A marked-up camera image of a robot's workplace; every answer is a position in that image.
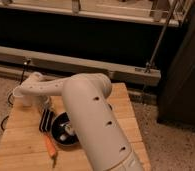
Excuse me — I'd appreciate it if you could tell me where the black white striped eraser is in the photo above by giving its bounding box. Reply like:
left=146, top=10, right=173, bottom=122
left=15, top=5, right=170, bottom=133
left=39, top=109, right=54, bottom=132

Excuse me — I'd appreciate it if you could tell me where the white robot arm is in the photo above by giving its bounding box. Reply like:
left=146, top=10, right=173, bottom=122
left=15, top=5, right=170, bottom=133
left=13, top=72, right=144, bottom=171

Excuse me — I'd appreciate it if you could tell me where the white toothpaste tube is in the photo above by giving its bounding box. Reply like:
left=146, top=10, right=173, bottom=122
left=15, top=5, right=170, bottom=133
left=60, top=123, right=75, bottom=141

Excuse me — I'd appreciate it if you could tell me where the metal diagonal rod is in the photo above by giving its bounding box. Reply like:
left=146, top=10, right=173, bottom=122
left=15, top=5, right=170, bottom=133
left=145, top=0, right=178, bottom=73

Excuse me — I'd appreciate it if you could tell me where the black round pan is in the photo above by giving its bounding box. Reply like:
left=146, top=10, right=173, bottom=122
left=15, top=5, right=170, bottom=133
left=51, top=112, right=78, bottom=146

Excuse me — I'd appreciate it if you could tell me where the orange toy carrot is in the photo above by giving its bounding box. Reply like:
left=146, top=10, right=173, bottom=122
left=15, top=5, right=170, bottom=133
left=44, top=133, right=57, bottom=167

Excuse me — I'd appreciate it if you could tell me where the black cable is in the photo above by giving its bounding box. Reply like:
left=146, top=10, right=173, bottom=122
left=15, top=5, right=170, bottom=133
left=0, top=59, right=32, bottom=132

